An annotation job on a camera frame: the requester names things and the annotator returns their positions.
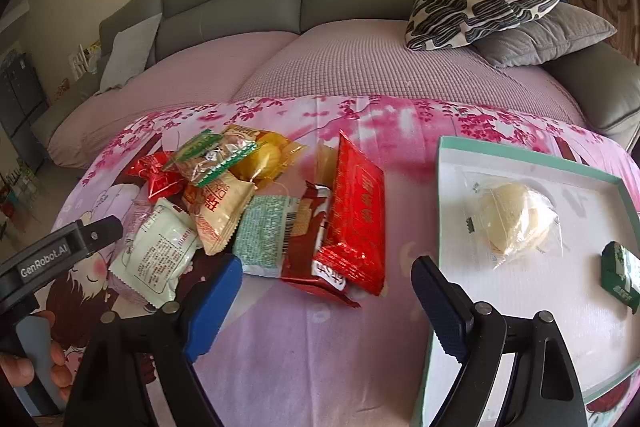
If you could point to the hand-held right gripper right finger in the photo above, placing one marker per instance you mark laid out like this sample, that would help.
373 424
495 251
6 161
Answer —
440 307

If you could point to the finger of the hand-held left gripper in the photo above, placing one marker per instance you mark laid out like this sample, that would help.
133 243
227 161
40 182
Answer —
102 234

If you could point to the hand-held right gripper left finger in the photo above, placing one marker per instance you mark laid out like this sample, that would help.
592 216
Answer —
216 307

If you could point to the beige orange snack packet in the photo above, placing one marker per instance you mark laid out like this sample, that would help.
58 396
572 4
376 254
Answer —
240 134
215 212

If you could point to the white box with teal rim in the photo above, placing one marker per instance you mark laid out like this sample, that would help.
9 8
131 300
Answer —
540 307

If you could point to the red and white biscuit packet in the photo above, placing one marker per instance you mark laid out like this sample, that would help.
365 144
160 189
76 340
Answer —
305 252

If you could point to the large red patterned snack packet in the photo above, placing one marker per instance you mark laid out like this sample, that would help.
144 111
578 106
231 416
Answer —
355 207

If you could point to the person's left hand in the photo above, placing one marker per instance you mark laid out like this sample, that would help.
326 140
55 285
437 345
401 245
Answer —
15 369

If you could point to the white printed snack packet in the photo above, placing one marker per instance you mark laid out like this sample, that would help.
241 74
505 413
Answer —
155 252

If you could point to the small red snack packet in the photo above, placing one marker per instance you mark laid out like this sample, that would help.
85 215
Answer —
155 177

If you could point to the pink cartoon printed blanket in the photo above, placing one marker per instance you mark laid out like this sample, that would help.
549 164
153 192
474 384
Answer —
310 347

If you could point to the clear packet with pale pastry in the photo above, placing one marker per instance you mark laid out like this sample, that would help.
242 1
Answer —
515 219

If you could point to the clear green-edged cracker packet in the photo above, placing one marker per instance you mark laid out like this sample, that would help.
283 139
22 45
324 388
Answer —
205 159

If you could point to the dark grey refrigerator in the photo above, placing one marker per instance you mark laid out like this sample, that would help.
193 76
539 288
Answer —
20 107

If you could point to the clear yellow pastry packet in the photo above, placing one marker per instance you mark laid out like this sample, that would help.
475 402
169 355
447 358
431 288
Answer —
272 152

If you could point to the light grey pillow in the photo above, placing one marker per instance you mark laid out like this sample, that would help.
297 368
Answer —
125 57

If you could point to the dark green snack packet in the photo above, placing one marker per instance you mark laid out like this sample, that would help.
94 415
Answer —
620 274

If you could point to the pink checked sofa cover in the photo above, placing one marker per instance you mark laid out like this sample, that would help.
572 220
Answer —
350 62

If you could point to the black and cream patterned pillow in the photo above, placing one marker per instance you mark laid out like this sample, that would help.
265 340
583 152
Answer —
480 2

